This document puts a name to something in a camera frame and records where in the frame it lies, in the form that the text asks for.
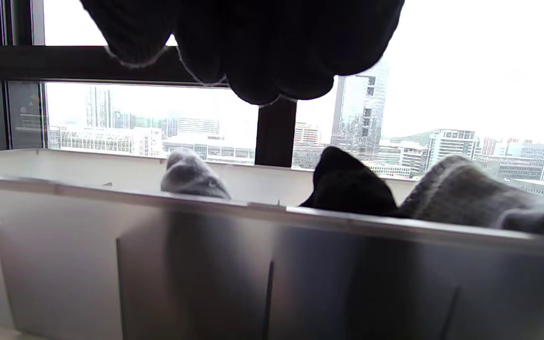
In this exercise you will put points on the person's right hand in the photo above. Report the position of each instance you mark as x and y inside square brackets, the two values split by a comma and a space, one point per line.
[262, 42]

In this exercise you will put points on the short light blue sock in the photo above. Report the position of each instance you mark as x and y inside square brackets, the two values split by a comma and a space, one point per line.
[191, 177]

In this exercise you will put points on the black sock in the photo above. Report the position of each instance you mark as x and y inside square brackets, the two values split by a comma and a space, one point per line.
[347, 189]

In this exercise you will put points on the grey sock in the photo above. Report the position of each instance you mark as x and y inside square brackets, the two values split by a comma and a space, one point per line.
[470, 198]

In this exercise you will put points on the translucent divided organizer box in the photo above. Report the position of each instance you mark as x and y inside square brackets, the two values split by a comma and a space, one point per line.
[206, 264]

